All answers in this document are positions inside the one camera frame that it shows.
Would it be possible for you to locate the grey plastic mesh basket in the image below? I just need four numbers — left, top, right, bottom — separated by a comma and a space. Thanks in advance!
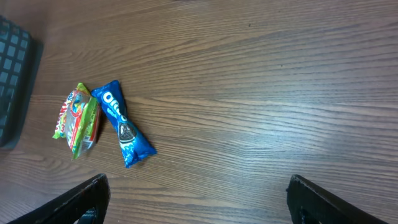
1, 16, 44, 150

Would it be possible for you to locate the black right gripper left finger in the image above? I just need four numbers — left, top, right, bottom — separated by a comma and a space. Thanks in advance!
9, 174, 111, 224

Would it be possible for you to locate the blue Oreo cookie pack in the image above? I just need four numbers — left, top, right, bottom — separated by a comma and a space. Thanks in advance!
91, 80, 157, 168

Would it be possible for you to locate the green Haribo gummy bag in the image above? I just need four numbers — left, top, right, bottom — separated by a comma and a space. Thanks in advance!
53, 83, 101, 159

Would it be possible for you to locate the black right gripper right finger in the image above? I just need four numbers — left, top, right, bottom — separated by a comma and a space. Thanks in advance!
286, 174, 386, 224

